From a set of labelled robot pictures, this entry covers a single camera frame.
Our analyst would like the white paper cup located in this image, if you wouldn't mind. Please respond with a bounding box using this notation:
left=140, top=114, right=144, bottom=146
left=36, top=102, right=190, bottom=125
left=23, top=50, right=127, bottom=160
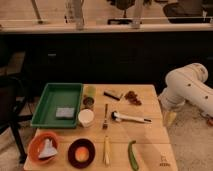
left=78, top=109, right=94, bottom=128

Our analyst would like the black office chair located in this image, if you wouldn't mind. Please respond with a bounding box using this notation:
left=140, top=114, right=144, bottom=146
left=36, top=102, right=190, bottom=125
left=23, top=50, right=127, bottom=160
left=0, top=76, right=32, bottom=164

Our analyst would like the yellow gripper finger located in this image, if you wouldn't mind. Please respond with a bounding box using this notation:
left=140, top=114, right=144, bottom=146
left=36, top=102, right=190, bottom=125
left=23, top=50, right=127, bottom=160
left=164, top=111, right=176, bottom=127

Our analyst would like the brown dried food pile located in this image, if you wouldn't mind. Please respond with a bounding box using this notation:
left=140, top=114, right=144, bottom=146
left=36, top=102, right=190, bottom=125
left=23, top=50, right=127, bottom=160
left=125, top=91, right=141, bottom=106

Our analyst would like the orange plastic bowl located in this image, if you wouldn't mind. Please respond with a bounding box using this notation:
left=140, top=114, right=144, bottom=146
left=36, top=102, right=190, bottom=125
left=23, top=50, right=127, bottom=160
left=28, top=131, right=58, bottom=165

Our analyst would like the dark brown bowl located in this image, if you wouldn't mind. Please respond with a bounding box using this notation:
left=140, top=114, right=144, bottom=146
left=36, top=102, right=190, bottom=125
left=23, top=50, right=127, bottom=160
left=67, top=138, right=96, bottom=169

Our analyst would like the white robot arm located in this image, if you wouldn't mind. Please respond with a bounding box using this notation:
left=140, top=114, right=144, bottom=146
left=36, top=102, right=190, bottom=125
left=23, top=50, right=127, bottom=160
left=158, top=63, right=213, bottom=127

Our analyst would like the orange-yellow apple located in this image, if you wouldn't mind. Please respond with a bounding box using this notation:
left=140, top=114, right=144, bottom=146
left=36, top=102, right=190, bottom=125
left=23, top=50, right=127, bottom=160
left=75, top=147, right=89, bottom=162

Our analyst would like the green plastic tray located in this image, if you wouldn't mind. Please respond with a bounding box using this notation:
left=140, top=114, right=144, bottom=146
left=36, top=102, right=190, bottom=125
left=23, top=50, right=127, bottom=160
left=31, top=83, right=83, bottom=129

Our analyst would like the small dark tin can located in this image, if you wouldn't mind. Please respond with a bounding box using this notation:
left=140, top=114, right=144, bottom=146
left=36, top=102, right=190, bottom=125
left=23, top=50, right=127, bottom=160
left=83, top=97, right=94, bottom=108

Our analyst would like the white crumpled cloth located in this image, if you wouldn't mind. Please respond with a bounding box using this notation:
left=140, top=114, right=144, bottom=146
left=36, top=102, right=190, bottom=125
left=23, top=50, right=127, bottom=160
left=38, top=139, right=57, bottom=159

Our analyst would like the green chili pepper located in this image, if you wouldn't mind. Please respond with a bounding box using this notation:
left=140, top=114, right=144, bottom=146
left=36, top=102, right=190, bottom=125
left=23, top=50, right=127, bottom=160
left=128, top=140, right=139, bottom=171

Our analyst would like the grey sponge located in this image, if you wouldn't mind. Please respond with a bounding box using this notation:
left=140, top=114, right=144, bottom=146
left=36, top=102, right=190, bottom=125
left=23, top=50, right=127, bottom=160
left=56, top=107, right=75, bottom=119

